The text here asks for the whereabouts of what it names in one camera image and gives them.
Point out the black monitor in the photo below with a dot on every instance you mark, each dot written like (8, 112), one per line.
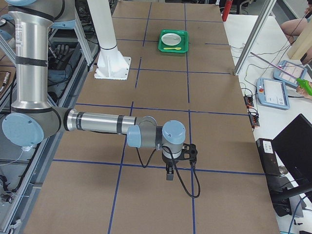
(293, 146)

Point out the white round plate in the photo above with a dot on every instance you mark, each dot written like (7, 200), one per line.
(171, 42)

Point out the far teach pendant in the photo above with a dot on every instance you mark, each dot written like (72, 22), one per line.
(298, 71)

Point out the white camera pedestal column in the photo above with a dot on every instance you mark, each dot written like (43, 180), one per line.
(111, 64)

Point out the far orange connector block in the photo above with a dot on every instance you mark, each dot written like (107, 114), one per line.
(248, 97)

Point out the teach pendant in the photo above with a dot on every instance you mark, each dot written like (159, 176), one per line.
(298, 71)
(272, 93)

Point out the black computer box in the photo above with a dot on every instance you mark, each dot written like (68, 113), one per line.
(274, 174)

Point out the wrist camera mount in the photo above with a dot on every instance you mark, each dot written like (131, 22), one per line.
(189, 152)

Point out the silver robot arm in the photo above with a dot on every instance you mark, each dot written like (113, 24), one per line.
(33, 118)

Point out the green grabber tool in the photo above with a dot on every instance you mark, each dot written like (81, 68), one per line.
(304, 84)

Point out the orange connector block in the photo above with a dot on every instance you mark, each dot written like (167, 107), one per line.
(248, 97)
(253, 117)

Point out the near orange connector block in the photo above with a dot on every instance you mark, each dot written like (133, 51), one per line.
(253, 117)

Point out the near teach pendant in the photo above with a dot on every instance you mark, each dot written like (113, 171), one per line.
(272, 93)

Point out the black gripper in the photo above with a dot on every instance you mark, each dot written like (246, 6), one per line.
(168, 162)

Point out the aluminium frame post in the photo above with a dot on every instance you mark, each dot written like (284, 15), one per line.
(261, 19)

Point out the yellow plastic spoon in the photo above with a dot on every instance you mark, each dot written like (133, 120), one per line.
(172, 48)

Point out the red cylinder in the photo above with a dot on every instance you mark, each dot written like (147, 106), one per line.
(226, 10)

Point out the wooden beam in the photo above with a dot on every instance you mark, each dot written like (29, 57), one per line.
(301, 49)

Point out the green plastic tray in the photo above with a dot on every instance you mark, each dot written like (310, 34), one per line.
(184, 44)

